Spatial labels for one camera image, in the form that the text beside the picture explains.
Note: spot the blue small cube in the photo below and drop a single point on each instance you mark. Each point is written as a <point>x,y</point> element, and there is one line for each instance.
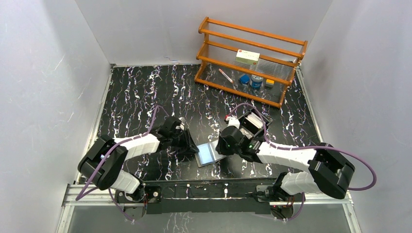
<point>244,79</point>

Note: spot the white green carton box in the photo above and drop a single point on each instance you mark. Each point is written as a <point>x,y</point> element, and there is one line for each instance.
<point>247,57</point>

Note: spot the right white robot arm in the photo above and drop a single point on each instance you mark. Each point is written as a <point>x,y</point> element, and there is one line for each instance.
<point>320,169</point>

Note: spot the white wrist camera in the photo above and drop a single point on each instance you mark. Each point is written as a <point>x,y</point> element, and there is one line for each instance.
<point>182,124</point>
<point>232,121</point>

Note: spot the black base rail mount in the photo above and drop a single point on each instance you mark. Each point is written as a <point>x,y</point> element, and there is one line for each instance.
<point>216,196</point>

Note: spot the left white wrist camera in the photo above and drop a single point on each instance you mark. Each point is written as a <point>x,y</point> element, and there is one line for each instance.
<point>182,124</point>

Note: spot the stack of credit cards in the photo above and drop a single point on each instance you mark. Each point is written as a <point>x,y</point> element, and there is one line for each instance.
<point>255,120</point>

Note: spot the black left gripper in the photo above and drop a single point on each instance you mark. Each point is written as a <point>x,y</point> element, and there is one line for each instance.
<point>185,141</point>

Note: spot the orange wooden shelf rack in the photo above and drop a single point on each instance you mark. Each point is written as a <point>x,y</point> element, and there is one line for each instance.
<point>279,58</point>

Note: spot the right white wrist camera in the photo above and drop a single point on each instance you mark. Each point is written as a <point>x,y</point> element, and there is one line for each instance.
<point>232,121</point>

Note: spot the yellow black small block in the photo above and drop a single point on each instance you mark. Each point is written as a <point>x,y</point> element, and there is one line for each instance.
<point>269,84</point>

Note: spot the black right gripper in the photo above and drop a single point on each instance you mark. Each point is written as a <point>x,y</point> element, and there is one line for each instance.
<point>220,147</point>

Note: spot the black plastic card box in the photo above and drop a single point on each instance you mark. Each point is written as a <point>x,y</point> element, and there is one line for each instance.
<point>251,125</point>

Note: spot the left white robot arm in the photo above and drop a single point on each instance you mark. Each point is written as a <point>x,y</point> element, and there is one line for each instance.
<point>103,162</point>

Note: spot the red white pen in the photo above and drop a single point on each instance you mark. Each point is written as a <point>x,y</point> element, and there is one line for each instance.
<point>225,75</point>

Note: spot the blue white round can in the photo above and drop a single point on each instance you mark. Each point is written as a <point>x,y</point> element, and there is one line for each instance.
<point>256,81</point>

